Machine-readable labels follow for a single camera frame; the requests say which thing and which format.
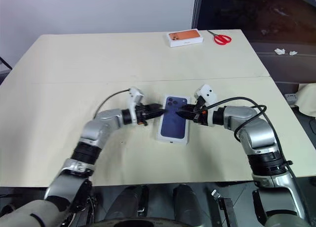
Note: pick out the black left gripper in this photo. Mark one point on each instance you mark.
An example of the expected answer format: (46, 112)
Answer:
(142, 115)

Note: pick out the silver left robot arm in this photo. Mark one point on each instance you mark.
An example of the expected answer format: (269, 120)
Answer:
(98, 128)

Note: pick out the dark rounded shape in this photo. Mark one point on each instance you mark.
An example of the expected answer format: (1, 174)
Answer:
(126, 202)
(188, 202)

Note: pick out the black bracket silver clip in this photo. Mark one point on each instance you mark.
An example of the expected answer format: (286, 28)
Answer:
(228, 209)

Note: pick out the white box orange phone print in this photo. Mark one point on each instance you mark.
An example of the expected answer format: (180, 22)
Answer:
(184, 35)

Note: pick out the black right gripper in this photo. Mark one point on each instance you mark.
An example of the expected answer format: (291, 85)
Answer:
(198, 114)

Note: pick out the grey partition post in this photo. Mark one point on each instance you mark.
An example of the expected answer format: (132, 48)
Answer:
(196, 10)

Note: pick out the white lid blue phone print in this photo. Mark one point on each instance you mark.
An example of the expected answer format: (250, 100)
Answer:
(172, 128)

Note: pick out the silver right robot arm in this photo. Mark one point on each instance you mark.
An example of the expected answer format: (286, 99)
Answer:
(256, 130)

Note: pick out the white power strip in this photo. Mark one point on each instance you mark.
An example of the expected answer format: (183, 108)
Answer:
(291, 97)

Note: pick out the crumpled white paper scrap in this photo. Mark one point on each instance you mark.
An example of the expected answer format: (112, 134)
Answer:
(280, 51)
(293, 53)

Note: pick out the black angled bar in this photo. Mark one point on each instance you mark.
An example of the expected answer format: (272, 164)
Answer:
(5, 63)

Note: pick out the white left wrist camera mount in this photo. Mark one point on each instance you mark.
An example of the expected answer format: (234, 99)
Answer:
(135, 95)

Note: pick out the cream cloth bundle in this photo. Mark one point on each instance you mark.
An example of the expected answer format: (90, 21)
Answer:
(307, 98)

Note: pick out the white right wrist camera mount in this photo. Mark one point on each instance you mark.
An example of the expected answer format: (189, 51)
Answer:
(208, 92)

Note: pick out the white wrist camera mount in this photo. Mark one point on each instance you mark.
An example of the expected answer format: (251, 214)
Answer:
(208, 92)
(135, 95)

